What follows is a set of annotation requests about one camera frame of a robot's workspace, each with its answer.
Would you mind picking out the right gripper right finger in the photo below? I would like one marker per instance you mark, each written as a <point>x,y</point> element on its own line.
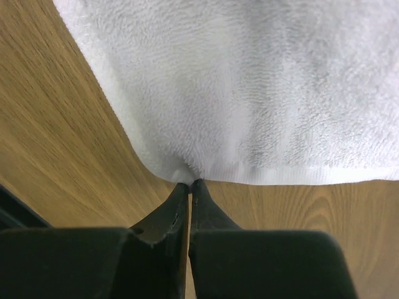
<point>230,262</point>

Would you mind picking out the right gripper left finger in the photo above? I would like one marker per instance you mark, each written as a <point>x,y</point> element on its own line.
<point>147,260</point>

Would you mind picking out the white towel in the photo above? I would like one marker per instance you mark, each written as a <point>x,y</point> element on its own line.
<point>251,92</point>

